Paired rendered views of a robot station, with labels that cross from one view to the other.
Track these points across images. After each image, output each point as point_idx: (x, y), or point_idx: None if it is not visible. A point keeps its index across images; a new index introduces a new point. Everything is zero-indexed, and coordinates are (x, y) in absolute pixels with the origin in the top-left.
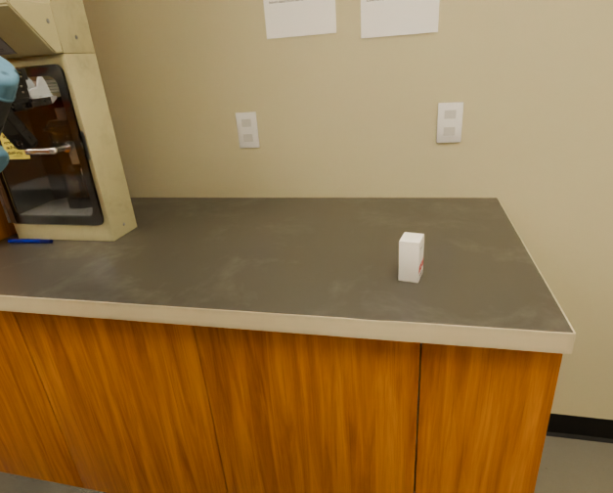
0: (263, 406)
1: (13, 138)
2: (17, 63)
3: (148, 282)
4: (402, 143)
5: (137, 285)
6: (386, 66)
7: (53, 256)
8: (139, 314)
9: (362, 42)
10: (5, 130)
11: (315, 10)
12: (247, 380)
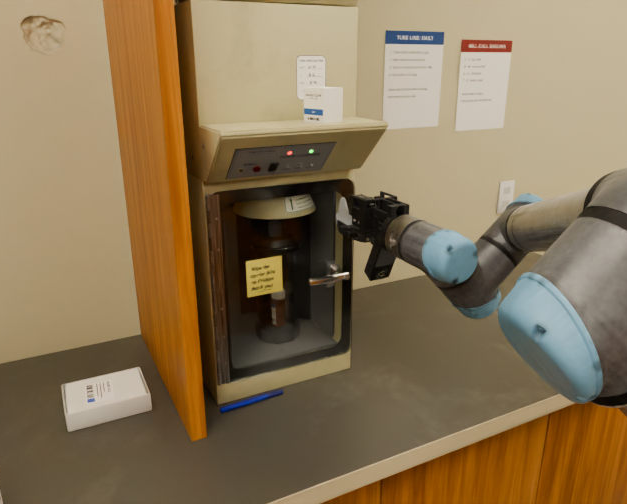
0: (576, 463)
1: (381, 269)
2: (294, 178)
3: (491, 386)
4: (474, 216)
5: (490, 392)
6: (469, 153)
7: (332, 403)
8: (532, 413)
9: (454, 134)
10: (382, 261)
11: (424, 106)
12: (573, 443)
